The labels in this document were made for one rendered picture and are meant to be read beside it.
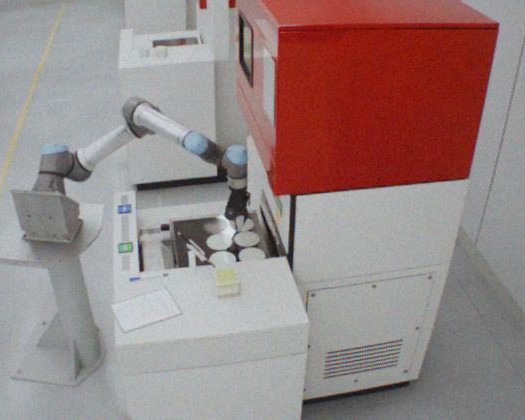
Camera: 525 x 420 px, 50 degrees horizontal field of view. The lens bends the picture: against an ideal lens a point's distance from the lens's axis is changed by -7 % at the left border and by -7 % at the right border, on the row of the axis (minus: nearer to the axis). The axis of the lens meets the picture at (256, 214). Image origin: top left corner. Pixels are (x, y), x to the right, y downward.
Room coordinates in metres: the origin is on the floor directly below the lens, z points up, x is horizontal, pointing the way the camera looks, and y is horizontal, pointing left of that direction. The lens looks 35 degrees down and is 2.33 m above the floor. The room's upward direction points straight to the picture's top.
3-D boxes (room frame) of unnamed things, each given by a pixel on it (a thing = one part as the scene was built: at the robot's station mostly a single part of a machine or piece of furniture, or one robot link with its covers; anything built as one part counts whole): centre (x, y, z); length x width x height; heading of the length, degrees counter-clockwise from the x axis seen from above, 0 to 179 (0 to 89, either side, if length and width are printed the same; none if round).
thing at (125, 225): (1.86, 0.51, 0.89); 0.55 x 0.09 x 0.14; 11
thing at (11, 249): (2.04, 0.90, 0.75); 0.45 x 0.44 x 0.13; 84
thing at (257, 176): (2.10, -0.04, 1.02); 0.82 x 0.03 x 0.40; 11
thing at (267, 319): (1.47, 0.16, 0.89); 0.62 x 0.35 x 0.14; 101
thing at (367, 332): (2.17, -0.38, 0.41); 0.82 x 0.71 x 0.82; 11
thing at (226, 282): (1.51, 0.10, 1.00); 0.07 x 0.07 x 0.07; 13
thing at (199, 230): (1.87, 0.14, 0.90); 0.34 x 0.34 x 0.01; 11
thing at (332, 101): (2.16, -0.35, 1.52); 0.81 x 0.75 x 0.59; 11
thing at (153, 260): (1.80, 0.40, 0.87); 0.36 x 0.08 x 0.03; 11
